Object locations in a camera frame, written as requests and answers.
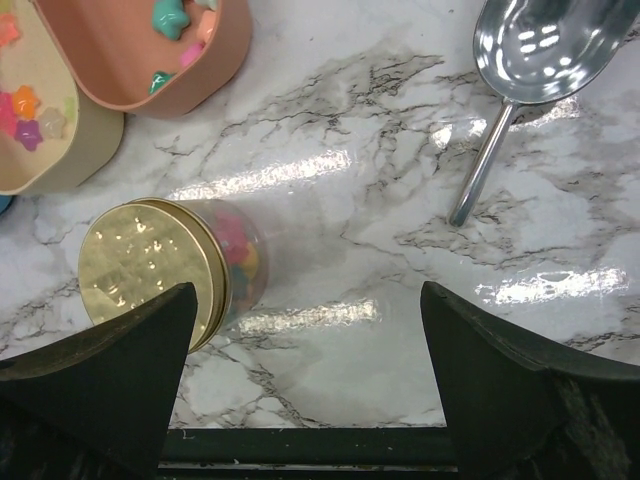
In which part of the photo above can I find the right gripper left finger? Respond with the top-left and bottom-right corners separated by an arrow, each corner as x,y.
1,283 -> 197,479

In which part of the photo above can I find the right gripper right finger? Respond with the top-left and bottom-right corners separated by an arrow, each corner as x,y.
421,282 -> 639,479

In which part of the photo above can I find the gold rimmed jar lid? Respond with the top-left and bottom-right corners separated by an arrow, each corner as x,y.
78,198 -> 231,353

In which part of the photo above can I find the clear glass jar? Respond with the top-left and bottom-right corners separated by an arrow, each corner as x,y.
184,199 -> 269,324

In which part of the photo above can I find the beige tray of gummy candies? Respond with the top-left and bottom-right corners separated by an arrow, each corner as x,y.
1,1 -> 124,196

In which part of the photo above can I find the pink tray of star candies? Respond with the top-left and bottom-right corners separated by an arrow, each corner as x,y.
35,1 -> 253,119

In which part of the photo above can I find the silver metal scoop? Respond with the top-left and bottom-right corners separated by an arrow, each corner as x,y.
448,0 -> 639,227

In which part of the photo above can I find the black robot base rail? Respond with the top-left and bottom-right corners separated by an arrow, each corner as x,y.
160,427 -> 456,469

